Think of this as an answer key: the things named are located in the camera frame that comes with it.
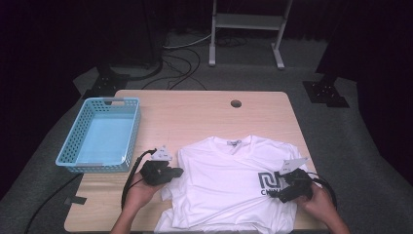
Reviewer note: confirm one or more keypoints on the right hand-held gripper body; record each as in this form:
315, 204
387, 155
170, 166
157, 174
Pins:
298, 182

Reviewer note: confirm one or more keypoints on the white t-shirt with dark print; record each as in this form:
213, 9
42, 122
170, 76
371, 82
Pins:
227, 182

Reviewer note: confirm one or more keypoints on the person's right hand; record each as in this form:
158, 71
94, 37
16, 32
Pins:
318, 201

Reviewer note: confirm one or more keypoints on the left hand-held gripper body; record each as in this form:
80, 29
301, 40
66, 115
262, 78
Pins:
156, 170

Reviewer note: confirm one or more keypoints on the black tape strip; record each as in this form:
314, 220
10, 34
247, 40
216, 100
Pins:
76, 200

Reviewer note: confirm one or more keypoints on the person's left hand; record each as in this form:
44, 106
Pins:
139, 191

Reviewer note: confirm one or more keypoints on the light blue plastic basket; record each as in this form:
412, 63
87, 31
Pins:
100, 139

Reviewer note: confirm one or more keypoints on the black stand base plate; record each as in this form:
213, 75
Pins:
107, 84
324, 92

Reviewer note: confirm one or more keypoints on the white metal stand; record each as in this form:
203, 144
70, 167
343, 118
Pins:
246, 21

